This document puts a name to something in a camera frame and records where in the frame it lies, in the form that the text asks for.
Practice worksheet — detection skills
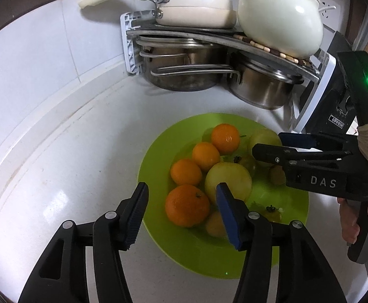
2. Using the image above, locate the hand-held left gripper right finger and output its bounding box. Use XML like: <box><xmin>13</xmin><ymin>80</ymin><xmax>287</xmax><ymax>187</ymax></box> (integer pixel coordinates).
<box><xmin>216</xmin><ymin>182</ymin><xmax>353</xmax><ymax>303</ymax></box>

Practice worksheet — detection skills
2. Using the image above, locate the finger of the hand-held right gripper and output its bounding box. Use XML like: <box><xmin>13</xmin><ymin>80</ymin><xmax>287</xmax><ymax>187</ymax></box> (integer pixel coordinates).
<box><xmin>278</xmin><ymin>131</ymin><xmax>359</xmax><ymax>153</ymax></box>
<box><xmin>252</xmin><ymin>143</ymin><xmax>350</xmax><ymax>173</ymax></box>

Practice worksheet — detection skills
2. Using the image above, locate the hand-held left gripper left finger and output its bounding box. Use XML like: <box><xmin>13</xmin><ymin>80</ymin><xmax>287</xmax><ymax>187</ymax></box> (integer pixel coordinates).
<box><xmin>18</xmin><ymin>182</ymin><xmax>149</xmax><ymax>303</ymax></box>

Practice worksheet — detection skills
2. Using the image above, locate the green apple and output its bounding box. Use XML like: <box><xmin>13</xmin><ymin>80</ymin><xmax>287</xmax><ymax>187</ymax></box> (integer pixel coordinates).
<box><xmin>248</xmin><ymin>128</ymin><xmax>283</xmax><ymax>161</ymax></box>
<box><xmin>205</xmin><ymin>162</ymin><xmax>253</xmax><ymax>207</ymax></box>

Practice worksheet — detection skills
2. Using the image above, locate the brownish yellow round fruit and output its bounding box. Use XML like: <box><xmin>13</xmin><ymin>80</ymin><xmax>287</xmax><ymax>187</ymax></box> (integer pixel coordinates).
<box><xmin>269</xmin><ymin>164</ymin><xmax>288</xmax><ymax>186</ymax></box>

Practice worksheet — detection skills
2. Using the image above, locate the green tomato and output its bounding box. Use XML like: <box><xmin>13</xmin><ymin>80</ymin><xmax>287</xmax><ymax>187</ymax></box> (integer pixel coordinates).
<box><xmin>250</xmin><ymin>202</ymin><xmax>282</xmax><ymax>223</ymax></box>
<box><xmin>233</xmin><ymin>155</ymin><xmax>256</xmax><ymax>177</ymax></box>

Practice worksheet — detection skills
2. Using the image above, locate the green plate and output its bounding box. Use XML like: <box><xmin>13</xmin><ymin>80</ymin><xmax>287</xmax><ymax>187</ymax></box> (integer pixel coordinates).
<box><xmin>138</xmin><ymin>113</ymin><xmax>310</xmax><ymax>280</ymax></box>

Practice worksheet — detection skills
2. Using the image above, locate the orange mandarin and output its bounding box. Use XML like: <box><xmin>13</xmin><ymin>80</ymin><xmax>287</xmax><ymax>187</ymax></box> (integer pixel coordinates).
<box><xmin>165</xmin><ymin>185</ymin><xmax>210</xmax><ymax>228</ymax></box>
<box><xmin>170</xmin><ymin>159</ymin><xmax>203</xmax><ymax>187</ymax></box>
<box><xmin>211</xmin><ymin>124</ymin><xmax>241</xmax><ymax>155</ymax></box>
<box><xmin>192</xmin><ymin>142</ymin><xmax>221</xmax><ymax>171</ymax></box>

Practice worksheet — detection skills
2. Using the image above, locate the small pale yellow fruit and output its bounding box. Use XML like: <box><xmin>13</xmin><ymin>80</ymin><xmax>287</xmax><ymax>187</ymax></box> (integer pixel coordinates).
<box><xmin>205</xmin><ymin>210</ymin><xmax>229</xmax><ymax>238</ymax></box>

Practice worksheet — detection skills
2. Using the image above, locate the lidded stainless steel pot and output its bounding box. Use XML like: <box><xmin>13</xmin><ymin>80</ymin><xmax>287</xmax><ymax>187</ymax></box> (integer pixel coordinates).
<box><xmin>226</xmin><ymin>52</ymin><xmax>306</xmax><ymax>110</ymax></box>

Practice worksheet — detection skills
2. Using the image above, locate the beaded wooden trivet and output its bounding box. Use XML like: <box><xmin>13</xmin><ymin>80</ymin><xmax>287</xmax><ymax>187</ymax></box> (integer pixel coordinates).
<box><xmin>233</xmin><ymin>32</ymin><xmax>314</xmax><ymax>68</ymax></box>

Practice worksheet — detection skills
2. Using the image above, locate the stainless steel saucepan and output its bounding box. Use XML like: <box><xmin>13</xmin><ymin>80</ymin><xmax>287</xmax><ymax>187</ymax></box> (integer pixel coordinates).
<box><xmin>144</xmin><ymin>55</ymin><xmax>242</xmax><ymax>91</ymax></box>
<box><xmin>137</xmin><ymin>37</ymin><xmax>225</xmax><ymax>60</ymax></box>

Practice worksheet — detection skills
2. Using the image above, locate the white ceramic kettle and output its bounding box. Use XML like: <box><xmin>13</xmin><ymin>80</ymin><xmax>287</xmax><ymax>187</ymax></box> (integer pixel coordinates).
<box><xmin>237</xmin><ymin>0</ymin><xmax>324</xmax><ymax>59</ymax></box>

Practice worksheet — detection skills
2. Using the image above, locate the cream saucepan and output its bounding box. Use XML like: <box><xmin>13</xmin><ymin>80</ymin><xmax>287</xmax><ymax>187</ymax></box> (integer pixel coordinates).
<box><xmin>78</xmin><ymin>0</ymin><xmax>238</xmax><ymax>29</ymax></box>

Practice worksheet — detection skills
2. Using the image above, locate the white pot rack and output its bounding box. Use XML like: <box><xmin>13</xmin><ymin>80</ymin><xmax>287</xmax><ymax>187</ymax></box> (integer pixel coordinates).
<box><xmin>120</xmin><ymin>11</ymin><xmax>336</xmax><ymax>133</ymax></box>

